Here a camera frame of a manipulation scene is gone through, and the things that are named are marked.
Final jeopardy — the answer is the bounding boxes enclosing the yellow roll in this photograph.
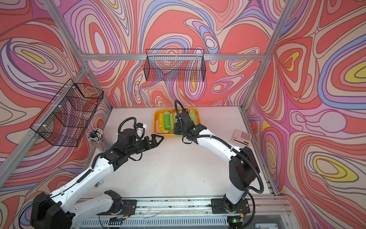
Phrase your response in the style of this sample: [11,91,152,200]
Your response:
[158,113,165,133]

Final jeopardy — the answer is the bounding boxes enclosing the pencil holder cup with pencils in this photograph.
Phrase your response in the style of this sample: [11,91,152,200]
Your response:
[87,128,112,152]

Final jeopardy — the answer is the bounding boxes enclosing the pink calculator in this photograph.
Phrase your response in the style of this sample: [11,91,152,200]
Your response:
[232,129,252,147]

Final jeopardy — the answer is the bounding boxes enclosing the metal base rail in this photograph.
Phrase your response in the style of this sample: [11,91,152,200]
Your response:
[61,194,255,229]

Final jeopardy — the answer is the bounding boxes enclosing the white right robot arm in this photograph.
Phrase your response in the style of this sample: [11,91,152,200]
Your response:
[173,109,264,213]

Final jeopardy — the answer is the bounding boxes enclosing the large green trash bag roll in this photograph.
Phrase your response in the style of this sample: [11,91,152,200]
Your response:
[189,109,198,126]

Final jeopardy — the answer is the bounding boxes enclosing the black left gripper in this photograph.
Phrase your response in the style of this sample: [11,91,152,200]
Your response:
[126,134,164,157]

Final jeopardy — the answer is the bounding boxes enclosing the black wire basket on wall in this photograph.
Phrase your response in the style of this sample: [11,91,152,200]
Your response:
[144,48,206,82]
[30,79,104,148]

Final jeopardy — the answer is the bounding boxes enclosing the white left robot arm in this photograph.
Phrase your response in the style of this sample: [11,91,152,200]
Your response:
[30,128,164,229]

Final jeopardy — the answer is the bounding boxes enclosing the black wire basket on back wall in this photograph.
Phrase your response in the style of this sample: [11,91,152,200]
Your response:
[144,48,206,82]

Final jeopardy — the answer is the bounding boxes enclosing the yellow plastic storage box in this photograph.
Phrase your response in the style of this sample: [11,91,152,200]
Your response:
[153,108,201,138]

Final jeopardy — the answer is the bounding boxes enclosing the black wire basket on left wall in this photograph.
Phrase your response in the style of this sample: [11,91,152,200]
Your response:
[30,79,104,148]

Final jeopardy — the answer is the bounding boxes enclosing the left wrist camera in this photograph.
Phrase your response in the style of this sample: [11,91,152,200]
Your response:
[135,123,147,138]

